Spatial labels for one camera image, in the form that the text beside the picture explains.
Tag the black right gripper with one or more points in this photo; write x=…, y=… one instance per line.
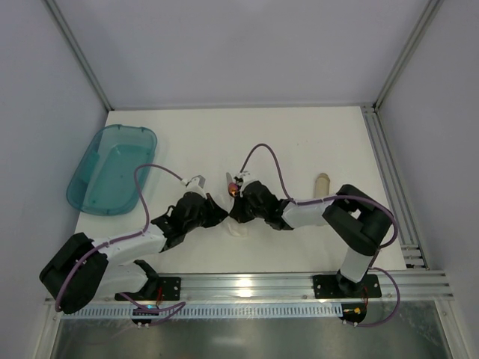
x=242, y=206

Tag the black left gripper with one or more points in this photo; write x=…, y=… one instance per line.
x=208, y=211

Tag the iridescent pink spoon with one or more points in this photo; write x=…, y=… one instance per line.
x=233, y=189

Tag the silver table knife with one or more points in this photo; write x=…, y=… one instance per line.
x=229, y=178

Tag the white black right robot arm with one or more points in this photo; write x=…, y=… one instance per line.
x=357, y=219

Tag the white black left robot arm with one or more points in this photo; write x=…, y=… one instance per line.
x=84, y=269

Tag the beige oval cutlery tray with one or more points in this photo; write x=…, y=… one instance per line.
x=322, y=186

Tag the teal transparent plastic bin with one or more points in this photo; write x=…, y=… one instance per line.
x=103, y=183

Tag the left black controller board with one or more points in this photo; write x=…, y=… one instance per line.
x=144, y=317

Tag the black controller board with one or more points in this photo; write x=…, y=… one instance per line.
x=144, y=317
x=353, y=313

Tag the right black controller board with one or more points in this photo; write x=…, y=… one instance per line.
x=353, y=313

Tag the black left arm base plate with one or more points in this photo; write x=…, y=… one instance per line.
x=168, y=287

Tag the white slotted cable duct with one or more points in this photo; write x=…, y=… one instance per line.
x=218, y=311

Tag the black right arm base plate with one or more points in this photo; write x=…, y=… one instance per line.
x=336, y=286

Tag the aluminium right side rail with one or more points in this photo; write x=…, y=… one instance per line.
x=408, y=234

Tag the aluminium rail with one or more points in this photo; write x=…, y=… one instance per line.
x=413, y=285
x=408, y=234

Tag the aluminium front rail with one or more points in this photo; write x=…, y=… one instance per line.
x=413, y=285

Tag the aluminium left corner post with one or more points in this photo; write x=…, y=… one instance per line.
x=73, y=45

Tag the aluminium corner post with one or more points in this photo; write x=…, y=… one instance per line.
x=415, y=37
x=73, y=45

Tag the aluminium right corner post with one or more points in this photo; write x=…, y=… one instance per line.
x=415, y=37

